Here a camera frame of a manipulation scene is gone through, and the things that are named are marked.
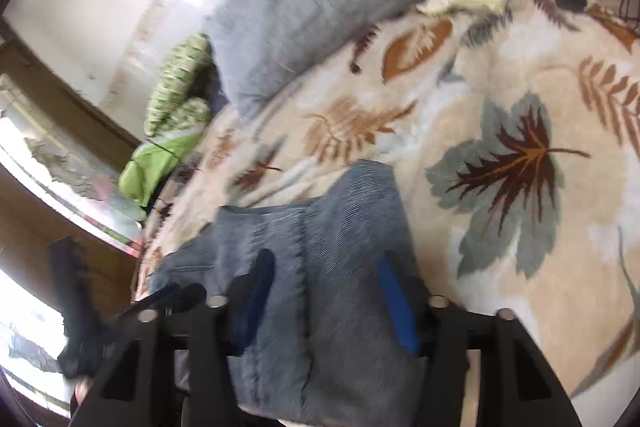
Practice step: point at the wooden window frame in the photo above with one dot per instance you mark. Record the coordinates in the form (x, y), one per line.
(50, 107)

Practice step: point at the leaf-print fleece blanket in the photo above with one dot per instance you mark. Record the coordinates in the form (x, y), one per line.
(500, 72)

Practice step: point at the green patterned quilt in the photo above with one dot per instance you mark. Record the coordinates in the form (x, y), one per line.
(175, 82)

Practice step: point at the blue-grey denim pants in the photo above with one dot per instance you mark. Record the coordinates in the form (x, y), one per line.
(340, 232)

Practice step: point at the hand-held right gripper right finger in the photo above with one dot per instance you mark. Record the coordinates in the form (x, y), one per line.
(397, 307)

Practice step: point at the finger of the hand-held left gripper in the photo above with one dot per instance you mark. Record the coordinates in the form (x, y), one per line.
(190, 296)
(160, 294)

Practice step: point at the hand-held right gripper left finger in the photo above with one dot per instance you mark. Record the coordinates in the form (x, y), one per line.
(252, 302)

